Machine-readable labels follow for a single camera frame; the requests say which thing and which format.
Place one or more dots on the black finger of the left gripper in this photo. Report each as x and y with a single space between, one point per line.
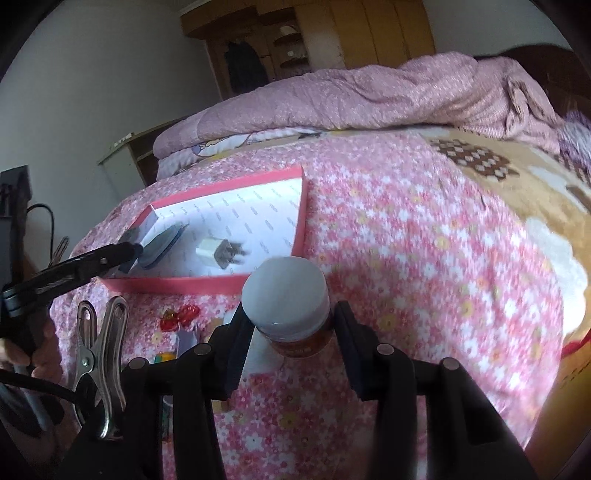
80 270

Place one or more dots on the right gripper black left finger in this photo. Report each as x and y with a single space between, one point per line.
230 345

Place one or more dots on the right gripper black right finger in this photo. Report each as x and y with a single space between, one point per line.
376 370

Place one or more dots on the blue grey oval device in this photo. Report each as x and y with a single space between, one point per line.
154 251

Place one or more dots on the white earbuds charging case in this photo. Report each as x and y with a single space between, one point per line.
261 358

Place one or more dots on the red candy wrapper charm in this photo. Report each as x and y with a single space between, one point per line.
182 318

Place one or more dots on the green lighter with characters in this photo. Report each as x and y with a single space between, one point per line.
164 357

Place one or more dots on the white lid orange jar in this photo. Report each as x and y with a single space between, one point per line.
287 300

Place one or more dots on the white usb wall charger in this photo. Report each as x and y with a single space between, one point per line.
220 253

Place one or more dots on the lavender plastic holder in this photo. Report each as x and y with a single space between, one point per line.
186 340

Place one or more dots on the metal spring clamp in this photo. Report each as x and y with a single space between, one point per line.
97 381

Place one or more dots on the white bedside cabinet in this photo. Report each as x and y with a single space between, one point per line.
130 165

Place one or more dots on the cartoon print pillow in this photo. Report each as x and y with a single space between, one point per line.
178 161

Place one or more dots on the pink shallow cardboard box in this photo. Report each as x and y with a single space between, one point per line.
264 212

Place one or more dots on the pink floral bed sheet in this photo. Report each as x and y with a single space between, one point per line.
432 261

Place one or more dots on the wooden wardrobe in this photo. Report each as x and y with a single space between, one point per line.
250 42

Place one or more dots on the pink quilted duvet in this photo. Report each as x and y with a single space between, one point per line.
494 97

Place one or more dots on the dark wooden headboard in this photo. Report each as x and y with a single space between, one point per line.
558 71

